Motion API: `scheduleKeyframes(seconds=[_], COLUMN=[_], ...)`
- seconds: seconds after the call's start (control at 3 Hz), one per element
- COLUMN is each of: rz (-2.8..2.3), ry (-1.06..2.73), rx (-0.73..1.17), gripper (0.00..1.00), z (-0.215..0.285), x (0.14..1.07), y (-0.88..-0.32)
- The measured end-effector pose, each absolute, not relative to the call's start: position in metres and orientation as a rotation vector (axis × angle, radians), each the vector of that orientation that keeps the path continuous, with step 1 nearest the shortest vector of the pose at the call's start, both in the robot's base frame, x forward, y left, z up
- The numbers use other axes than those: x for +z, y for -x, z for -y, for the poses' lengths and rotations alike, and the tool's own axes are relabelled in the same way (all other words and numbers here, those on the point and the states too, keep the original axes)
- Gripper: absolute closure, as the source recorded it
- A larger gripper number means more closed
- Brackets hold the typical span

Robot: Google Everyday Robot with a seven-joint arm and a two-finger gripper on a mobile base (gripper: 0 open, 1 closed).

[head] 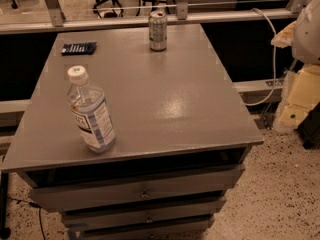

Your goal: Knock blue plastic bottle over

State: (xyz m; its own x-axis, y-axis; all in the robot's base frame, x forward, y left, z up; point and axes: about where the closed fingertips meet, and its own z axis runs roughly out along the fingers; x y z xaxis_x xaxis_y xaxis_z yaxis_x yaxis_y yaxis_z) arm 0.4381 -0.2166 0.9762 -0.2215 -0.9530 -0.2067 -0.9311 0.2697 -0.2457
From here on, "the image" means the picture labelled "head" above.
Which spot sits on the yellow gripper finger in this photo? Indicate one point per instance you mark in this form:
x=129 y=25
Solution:
x=300 y=94
x=284 y=38

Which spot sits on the clear plastic water bottle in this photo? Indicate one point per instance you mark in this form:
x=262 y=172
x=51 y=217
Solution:
x=89 y=109

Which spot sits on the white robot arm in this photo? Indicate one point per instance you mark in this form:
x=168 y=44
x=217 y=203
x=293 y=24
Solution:
x=306 y=36

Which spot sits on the top grey drawer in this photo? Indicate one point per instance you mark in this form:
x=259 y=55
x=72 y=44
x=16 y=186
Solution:
x=144 y=188

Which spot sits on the grey drawer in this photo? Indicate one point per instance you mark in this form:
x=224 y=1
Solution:
x=144 y=188
x=146 y=231
x=144 y=214

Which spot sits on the silver soda can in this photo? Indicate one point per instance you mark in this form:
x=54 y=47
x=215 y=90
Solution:
x=157 y=30

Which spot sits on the grey drawer cabinet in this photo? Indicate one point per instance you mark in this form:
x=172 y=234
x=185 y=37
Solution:
x=172 y=111

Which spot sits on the middle grey drawer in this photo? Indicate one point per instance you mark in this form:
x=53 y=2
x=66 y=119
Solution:
x=144 y=214

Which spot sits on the bottom grey drawer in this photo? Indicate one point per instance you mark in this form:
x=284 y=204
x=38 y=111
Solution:
x=146 y=231

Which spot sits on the dark blue calculator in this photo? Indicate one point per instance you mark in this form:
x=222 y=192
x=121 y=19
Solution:
x=87 y=48

